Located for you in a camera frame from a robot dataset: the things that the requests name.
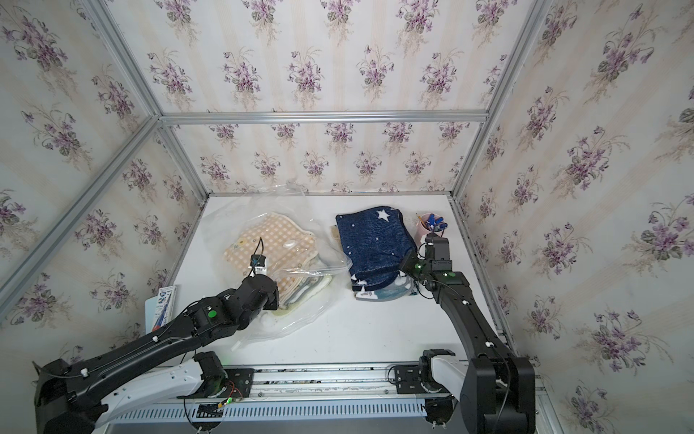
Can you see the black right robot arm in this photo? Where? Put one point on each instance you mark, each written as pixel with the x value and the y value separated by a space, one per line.
pixel 493 388

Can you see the clear plastic vacuum bag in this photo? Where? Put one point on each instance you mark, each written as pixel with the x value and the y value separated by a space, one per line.
pixel 326 280

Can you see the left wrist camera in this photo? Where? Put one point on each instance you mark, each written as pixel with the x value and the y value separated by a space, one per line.
pixel 258 264

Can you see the navy star pattern blanket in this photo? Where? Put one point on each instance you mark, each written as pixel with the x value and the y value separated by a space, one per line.
pixel 376 241

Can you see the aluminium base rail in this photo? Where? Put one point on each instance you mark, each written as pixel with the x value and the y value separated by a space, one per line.
pixel 203 377

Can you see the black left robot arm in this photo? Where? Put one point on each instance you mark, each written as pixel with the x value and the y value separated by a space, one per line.
pixel 70 397

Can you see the white label card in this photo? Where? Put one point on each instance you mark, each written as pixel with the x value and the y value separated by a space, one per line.
pixel 160 309

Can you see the orange checked sunflower blanket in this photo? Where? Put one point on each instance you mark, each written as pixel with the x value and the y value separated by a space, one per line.
pixel 267 236

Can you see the pink cup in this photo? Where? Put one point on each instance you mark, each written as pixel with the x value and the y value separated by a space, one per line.
pixel 421 235

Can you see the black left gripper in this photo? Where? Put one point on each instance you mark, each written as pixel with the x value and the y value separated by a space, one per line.
pixel 274 298

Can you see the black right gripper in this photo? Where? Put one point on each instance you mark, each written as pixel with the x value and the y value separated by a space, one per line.
pixel 408 262

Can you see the teal bear pattern blanket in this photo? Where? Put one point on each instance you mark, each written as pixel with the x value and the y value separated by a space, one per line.
pixel 401 287

